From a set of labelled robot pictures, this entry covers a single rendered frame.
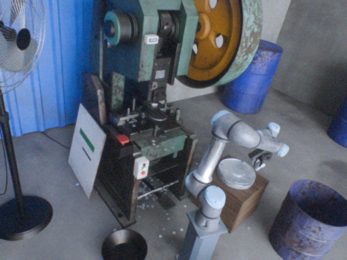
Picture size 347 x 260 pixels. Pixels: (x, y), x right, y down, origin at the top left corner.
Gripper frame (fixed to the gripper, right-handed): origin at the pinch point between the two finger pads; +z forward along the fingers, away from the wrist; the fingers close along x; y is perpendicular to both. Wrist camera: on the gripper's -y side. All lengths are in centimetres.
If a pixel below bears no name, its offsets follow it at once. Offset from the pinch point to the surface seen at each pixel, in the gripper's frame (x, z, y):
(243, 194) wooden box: -3.5, 21.9, -3.8
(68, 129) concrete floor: 149, 57, -113
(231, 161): 27.5, 17.5, 3.4
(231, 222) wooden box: -8.3, 45.5, -10.0
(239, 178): 7.9, 17.4, -1.3
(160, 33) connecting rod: 46, -75, -65
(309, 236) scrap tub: -45, 24, 21
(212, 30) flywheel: 54, -77, -26
